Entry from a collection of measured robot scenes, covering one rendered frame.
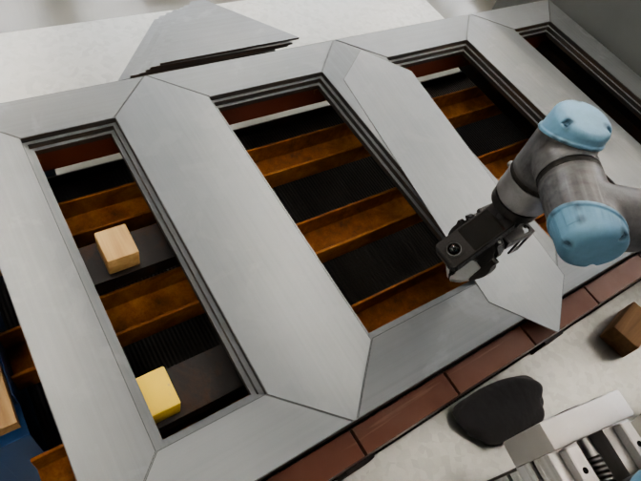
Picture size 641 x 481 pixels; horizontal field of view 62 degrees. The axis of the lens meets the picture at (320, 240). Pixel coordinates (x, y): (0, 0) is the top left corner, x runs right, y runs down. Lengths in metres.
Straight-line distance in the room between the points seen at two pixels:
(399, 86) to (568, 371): 0.69
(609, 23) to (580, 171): 1.16
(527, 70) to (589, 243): 0.91
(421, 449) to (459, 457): 0.07
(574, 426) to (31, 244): 0.76
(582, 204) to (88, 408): 0.63
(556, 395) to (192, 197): 0.77
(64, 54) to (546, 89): 1.11
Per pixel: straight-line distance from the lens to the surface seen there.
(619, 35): 1.79
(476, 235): 0.79
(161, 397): 0.78
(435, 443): 0.99
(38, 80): 1.27
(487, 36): 1.54
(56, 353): 0.79
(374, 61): 1.28
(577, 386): 1.18
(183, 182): 0.93
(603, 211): 0.64
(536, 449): 0.73
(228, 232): 0.87
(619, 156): 1.40
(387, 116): 1.15
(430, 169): 1.08
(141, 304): 0.99
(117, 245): 0.90
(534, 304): 0.99
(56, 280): 0.84
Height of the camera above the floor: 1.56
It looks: 53 degrees down
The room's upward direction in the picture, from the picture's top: 21 degrees clockwise
